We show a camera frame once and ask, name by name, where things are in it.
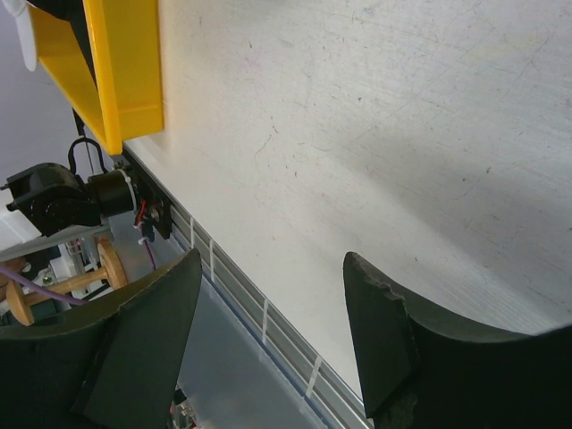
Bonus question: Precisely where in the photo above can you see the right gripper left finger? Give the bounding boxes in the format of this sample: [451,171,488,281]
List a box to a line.
[1,248,202,428]

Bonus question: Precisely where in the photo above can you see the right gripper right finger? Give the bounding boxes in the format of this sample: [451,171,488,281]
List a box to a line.
[343,252,571,428]

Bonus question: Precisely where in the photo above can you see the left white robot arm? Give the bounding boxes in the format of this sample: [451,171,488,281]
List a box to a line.
[1,137,140,262]

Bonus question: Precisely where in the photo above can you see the wooden spool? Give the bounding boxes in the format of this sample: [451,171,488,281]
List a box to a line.
[1,241,128,326]

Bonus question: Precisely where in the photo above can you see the yellow plastic tray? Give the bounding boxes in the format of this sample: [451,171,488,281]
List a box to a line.
[29,1,164,156]

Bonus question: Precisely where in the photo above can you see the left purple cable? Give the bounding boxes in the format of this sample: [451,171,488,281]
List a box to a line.
[0,236,158,307]

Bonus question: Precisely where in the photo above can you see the aluminium front rail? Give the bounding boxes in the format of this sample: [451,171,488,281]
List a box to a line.
[171,207,373,428]

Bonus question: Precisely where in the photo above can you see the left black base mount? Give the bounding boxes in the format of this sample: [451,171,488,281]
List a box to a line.
[112,149,172,242]

